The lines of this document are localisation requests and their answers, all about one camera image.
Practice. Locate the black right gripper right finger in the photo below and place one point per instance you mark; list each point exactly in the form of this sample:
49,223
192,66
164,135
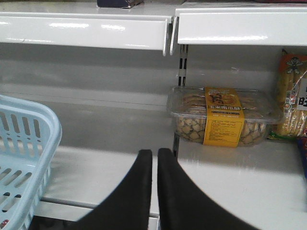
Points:
183,206

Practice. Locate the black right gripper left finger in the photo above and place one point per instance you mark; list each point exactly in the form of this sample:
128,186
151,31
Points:
128,206

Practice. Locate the light blue plastic basket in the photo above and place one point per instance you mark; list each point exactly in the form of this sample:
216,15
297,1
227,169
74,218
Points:
30,133

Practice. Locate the blue chocolate cookie box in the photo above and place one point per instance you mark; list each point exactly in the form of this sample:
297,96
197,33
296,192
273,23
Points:
118,3

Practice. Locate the yellow labelled snack tub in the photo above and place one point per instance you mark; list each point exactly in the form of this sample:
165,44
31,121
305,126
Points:
222,116

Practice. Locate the dark blue snack package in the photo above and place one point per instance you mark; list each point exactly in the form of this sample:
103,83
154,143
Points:
302,147

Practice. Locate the white store shelving unit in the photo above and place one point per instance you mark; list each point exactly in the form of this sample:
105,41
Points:
107,72

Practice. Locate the yellow corn snack bag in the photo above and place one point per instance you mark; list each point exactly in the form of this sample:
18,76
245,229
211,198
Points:
292,72

